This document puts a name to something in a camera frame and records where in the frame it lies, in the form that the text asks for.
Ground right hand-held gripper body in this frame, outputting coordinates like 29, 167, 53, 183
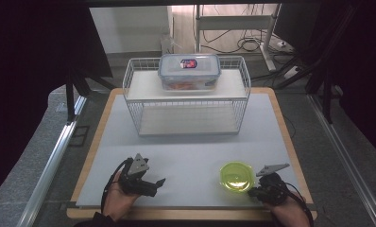
255, 163, 292, 206

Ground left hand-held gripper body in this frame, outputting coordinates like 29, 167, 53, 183
118, 153, 152, 196

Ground green plastic bowl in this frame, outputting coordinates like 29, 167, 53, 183
219, 161, 256, 193

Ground white wire shelf rack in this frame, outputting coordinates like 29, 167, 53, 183
122, 56, 252, 137

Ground clear container with blue lid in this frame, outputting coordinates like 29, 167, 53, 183
157, 53, 222, 92

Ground person's left hand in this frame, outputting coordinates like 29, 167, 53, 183
102, 171, 143, 221

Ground person's right hand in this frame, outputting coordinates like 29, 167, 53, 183
264, 192, 311, 227

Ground wooden table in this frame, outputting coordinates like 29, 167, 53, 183
66, 87, 318, 221

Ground white table mat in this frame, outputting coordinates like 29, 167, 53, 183
76, 93, 299, 209

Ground dark floor panel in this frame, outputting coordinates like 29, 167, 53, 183
68, 125, 91, 148

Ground black metal stand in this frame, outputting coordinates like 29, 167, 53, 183
64, 67, 116, 122
305, 56, 345, 124

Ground white power strip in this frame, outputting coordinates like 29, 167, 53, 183
283, 65, 302, 79

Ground black curtain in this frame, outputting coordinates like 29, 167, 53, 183
315, 0, 376, 155
0, 0, 113, 202

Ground left hand-held gripper cable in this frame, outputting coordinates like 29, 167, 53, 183
100, 157, 133, 216

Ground hand-held gripper cable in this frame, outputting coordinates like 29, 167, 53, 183
284, 181, 315, 227
100, 157, 133, 216

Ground right hand-held gripper cable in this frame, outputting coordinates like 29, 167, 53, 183
284, 181, 315, 227

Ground aluminium rail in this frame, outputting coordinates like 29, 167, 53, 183
307, 94, 376, 227
17, 96, 88, 227

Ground thick black floor cables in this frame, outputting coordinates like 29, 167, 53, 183
250, 56, 303, 90

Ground black floor cable bundle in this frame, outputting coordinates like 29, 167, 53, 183
201, 27, 265, 55

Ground white standing desk frame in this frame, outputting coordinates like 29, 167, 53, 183
194, 3, 283, 73

